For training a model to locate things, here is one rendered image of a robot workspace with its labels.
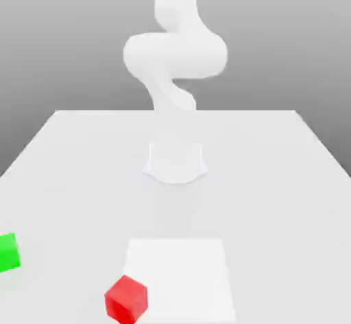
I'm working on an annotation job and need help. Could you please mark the small red cube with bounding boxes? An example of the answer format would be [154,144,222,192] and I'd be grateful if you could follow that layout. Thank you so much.
[104,275,149,324]

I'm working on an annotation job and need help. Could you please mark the small green cube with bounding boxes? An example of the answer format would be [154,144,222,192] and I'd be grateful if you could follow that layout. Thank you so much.
[0,232,22,273]

